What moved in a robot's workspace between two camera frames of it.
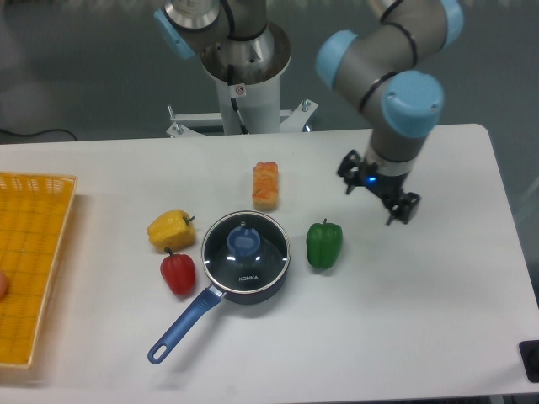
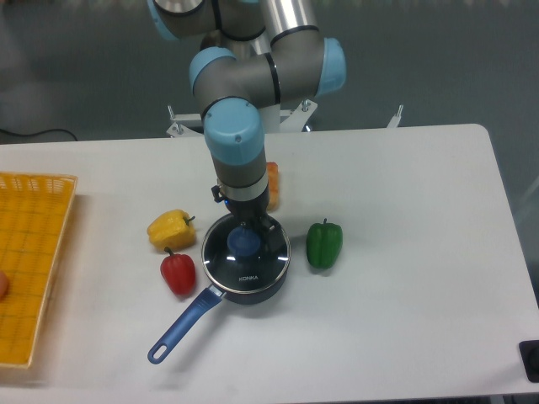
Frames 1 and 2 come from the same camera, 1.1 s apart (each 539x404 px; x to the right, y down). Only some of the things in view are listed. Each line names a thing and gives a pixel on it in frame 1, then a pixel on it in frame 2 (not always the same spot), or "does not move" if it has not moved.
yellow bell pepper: (173, 229) does not move
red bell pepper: (178, 271) does not move
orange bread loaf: (264, 188) does not move
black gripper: (368, 174) -> (253, 210)
